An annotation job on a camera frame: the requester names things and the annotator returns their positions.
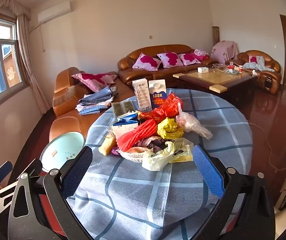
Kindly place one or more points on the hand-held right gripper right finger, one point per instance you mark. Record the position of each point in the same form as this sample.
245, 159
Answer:
208, 171

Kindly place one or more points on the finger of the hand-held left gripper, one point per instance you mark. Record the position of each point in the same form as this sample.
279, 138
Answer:
4, 168
34, 166

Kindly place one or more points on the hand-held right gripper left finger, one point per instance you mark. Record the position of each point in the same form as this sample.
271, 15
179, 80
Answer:
77, 170

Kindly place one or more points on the light green trash bin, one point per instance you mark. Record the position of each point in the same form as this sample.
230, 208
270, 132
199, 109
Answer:
62, 145

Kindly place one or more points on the yellow sponge block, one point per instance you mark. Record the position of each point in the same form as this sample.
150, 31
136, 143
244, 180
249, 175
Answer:
107, 145

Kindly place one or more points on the purple wrapper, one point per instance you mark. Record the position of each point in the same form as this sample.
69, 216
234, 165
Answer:
115, 151

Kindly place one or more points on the pale yellow plastic bag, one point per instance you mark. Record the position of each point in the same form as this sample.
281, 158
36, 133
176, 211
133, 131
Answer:
163, 156

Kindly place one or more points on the clear plastic bag pink print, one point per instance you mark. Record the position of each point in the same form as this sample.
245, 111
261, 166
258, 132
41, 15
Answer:
193, 123

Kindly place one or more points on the white printed bag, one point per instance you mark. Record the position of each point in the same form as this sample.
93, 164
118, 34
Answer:
133, 156

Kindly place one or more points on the dark wrapper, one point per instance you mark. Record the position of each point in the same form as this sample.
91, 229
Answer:
153, 143

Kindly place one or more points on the red plastic bag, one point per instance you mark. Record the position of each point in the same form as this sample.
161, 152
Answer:
170, 105

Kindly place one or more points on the orange printed snack wrapper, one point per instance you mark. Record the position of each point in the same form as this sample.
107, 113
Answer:
149, 116

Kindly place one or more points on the orange leather chaise sofa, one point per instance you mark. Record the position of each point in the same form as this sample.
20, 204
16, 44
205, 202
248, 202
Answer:
67, 122

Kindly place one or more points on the folded blue striped cloth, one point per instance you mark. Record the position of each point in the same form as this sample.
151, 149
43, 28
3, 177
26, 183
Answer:
92, 110

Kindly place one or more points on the blue plaid tablecloth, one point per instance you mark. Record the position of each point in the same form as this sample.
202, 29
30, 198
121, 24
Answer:
133, 200

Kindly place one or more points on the clear seaweed packet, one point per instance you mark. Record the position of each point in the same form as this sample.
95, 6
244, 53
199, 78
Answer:
128, 106
116, 108

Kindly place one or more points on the folded blue plaid sheet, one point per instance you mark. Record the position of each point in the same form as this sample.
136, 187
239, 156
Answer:
97, 96

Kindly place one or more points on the blue white gable carton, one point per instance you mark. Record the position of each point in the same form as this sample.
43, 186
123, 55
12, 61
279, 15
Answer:
158, 95

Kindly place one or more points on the pink floral pillow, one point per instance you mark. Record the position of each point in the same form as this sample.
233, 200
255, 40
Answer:
170, 59
189, 58
146, 61
92, 80

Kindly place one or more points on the wooden coffee table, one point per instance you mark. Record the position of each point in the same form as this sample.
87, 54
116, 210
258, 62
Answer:
208, 78

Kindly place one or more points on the tall white milk carton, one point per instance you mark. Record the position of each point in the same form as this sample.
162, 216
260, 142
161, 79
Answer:
141, 95

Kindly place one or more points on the white tissue box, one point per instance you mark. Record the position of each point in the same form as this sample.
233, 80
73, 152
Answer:
203, 70

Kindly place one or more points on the clear tray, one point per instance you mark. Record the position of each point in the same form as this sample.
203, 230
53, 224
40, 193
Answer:
219, 66

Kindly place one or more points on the orange leather long sofa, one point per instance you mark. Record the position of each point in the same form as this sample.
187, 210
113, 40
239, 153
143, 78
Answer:
163, 76

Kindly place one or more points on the red paper cup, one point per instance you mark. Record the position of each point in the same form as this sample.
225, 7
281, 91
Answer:
240, 68

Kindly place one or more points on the orange leather armchair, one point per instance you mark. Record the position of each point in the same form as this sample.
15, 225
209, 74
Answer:
270, 80

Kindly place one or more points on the pink curtain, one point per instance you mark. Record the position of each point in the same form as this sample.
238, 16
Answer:
25, 55

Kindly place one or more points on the light blue garment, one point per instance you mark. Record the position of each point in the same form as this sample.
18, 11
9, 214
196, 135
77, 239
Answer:
258, 65

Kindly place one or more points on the pink bundled cloth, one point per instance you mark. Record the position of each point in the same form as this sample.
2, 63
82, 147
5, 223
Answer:
201, 54

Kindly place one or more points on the small pink pillow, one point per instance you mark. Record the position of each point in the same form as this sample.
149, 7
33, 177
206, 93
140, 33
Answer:
253, 59

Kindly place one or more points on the pink draped cloth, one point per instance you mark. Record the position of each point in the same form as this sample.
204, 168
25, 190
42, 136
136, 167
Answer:
224, 50

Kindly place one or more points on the rolled bamboo mat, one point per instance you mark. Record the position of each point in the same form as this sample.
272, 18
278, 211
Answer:
216, 33

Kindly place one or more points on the white air conditioner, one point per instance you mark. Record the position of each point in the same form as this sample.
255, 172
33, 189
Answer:
54, 12

